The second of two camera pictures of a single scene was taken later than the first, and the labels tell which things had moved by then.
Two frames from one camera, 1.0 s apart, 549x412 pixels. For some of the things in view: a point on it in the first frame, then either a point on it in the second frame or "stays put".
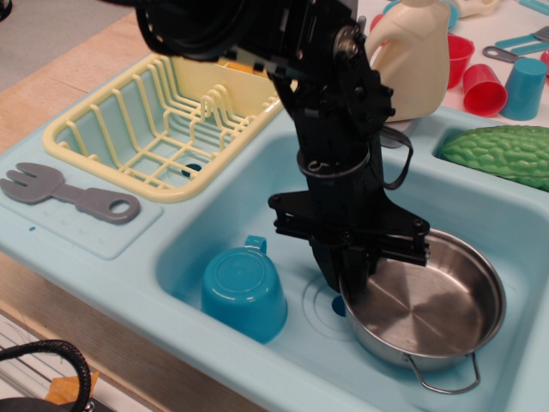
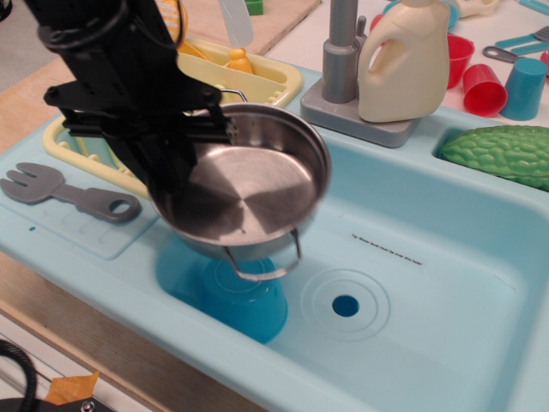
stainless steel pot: [436, 316] → [251, 196]
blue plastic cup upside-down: [524, 88] stays put
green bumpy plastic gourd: [519, 152] stays put
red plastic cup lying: [485, 93] stays put
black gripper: [344, 200] → [135, 96]
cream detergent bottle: [414, 61] stays put
